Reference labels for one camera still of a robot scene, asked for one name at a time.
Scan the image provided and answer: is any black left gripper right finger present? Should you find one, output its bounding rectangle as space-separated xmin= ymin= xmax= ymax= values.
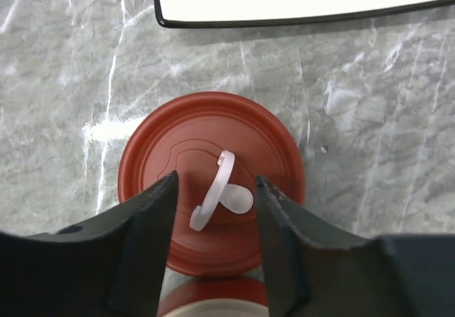
xmin=255 ymin=176 xmax=454 ymax=316

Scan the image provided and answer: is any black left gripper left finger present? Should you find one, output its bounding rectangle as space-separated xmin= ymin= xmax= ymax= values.
xmin=1 ymin=172 xmax=178 ymax=316

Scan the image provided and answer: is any red container lid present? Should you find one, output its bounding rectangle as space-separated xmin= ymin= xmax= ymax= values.
xmin=117 ymin=92 xmax=305 ymax=277

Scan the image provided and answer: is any metal round container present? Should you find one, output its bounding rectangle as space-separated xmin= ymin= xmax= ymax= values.
xmin=157 ymin=276 xmax=269 ymax=316

